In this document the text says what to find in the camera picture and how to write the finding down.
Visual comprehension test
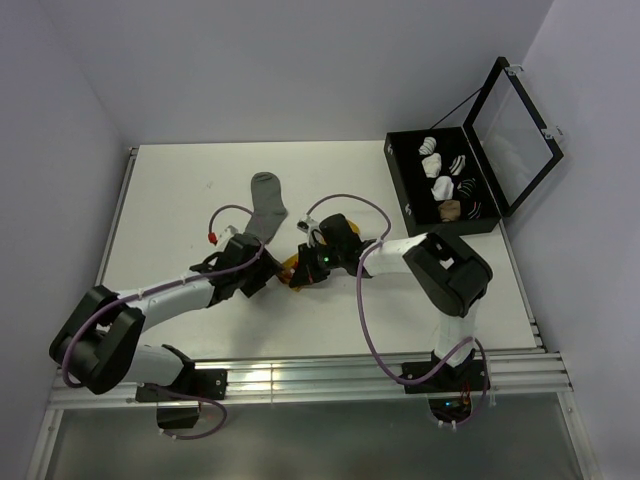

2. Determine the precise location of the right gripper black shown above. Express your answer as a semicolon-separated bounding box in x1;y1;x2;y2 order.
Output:
291;240;345;287

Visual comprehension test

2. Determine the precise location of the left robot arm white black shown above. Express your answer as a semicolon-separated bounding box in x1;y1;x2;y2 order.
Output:
49;234;283;399

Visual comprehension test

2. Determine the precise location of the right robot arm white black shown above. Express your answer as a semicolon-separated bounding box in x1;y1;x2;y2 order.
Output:
289;214;493;390

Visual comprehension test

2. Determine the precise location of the grey sock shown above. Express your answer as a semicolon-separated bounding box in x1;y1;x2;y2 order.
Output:
245;172;288;244

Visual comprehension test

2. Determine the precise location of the brown rolled sock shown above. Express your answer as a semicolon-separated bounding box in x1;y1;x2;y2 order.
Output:
438;199;462;223

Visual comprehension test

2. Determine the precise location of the black storage box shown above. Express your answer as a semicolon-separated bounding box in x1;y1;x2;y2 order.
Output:
384;127;500;236

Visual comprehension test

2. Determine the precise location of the white rolled sock lower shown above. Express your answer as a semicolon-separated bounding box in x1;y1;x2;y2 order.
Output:
431;176;454;202

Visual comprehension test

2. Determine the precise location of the white rolled sock upper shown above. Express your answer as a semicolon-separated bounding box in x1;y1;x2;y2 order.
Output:
421;153;442;178

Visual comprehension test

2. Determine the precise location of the black electronics box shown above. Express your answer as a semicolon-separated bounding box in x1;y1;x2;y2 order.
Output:
156;406;200;431

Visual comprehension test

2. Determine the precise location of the dark colourful striped rolled sock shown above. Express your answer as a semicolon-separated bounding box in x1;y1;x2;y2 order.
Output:
462;200;483;220

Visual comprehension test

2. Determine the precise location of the black white striped rolled sock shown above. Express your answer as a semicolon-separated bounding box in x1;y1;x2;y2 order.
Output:
448;155;466;177

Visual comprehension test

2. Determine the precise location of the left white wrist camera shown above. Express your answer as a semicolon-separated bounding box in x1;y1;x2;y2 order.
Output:
207;225;238;249

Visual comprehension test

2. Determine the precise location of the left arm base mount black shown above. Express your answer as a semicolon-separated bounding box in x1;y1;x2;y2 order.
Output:
135;369;228;403

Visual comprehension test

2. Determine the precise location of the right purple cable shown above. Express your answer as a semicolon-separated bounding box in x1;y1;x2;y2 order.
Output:
304;193;499;429

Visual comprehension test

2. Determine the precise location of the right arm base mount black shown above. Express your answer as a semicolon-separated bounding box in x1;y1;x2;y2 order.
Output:
399;359;494;396

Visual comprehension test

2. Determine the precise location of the glass box lid black frame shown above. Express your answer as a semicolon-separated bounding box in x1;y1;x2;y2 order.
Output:
462;56;564;217

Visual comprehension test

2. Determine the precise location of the aluminium frame rail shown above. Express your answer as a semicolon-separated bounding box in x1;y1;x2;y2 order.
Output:
28;351;581;479

